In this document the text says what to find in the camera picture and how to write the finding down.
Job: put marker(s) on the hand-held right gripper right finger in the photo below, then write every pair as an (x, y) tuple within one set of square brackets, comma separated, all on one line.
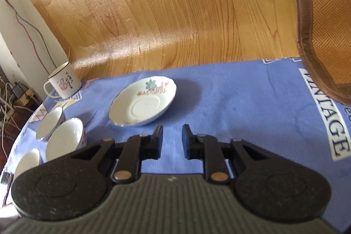
[(186, 140)]

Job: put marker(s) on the grey power adapter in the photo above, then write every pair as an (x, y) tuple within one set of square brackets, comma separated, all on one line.
[(17, 89)]

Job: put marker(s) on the white porcelain bowl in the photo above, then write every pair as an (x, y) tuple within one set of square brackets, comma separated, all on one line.
[(49, 123), (27, 161), (64, 138)]

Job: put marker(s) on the floral white plate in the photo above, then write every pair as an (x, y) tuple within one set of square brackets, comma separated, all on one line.
[(142, 105)]

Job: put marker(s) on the brown woven chair cushion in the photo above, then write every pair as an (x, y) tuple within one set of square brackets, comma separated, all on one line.
[(326, 17)]

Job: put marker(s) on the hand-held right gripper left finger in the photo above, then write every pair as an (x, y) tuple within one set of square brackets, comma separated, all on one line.
[(158, 140)]

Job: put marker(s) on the blue printed cloth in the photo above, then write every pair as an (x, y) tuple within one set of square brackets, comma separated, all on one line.
[(233, 99)]

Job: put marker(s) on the white enamel mug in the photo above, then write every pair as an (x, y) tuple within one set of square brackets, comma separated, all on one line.
[(65, 80)]

